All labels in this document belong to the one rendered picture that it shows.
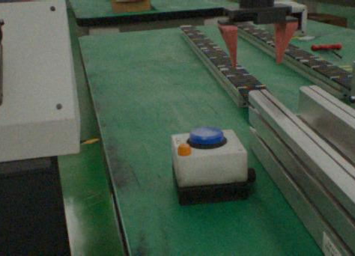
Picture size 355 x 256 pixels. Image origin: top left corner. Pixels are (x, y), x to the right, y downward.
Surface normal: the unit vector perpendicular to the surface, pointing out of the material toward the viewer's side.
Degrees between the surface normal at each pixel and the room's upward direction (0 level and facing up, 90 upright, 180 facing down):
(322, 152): 0
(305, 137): 0
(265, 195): 0
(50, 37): 42
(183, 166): 90
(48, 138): 90
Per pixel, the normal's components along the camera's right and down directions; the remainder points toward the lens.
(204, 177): 0.11, 0.33
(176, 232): -0.05, -0.94
